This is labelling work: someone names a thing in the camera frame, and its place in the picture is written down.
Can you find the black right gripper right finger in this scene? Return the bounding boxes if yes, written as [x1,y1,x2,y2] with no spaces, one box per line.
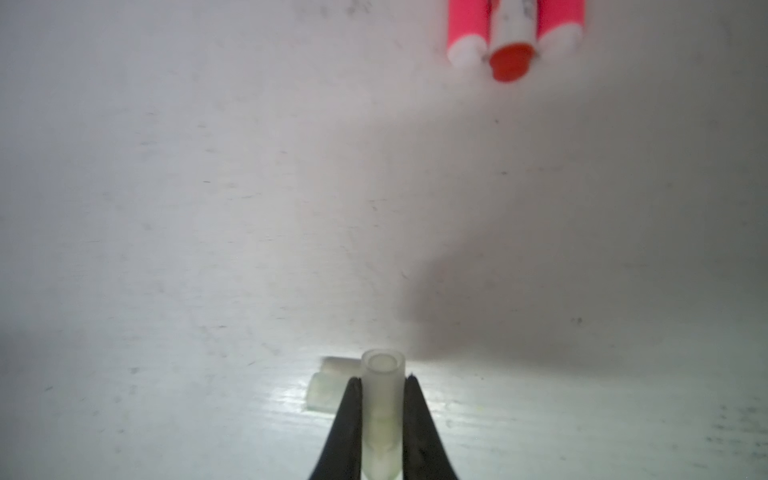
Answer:
[402,375,459,480]

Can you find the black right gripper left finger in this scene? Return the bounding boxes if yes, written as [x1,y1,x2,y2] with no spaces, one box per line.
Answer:
[309,377,363,480]

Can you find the white pen cap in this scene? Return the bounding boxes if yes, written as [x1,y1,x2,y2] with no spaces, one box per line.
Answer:
[361,349,406,480]

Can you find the white marker pen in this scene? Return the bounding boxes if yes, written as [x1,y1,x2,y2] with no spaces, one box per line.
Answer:
[489,0,537,83]

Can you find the pink highlighter pen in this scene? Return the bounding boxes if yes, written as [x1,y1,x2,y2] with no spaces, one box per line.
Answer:
[446,0,489,68]

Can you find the red highlighter pen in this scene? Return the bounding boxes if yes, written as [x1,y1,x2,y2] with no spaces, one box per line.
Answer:
[537,0,586,61]

